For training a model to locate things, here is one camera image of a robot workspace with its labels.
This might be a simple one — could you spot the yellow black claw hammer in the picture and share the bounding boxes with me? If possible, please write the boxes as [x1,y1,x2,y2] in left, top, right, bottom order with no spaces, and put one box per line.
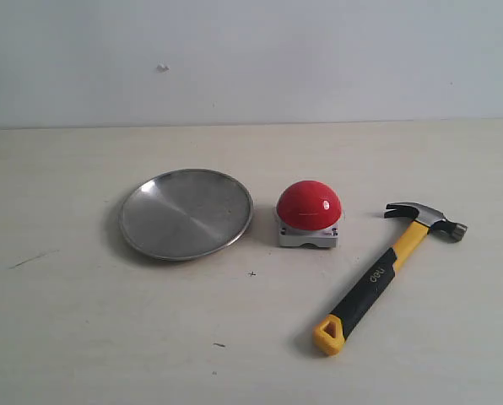
[312,202,468,356]

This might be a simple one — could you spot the red dome push button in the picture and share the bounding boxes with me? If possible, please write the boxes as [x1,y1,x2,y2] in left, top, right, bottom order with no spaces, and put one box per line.
[276,180,343,249]

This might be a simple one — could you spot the round steel plate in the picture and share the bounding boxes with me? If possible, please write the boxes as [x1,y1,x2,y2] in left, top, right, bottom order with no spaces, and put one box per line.
[118,169,254,262]

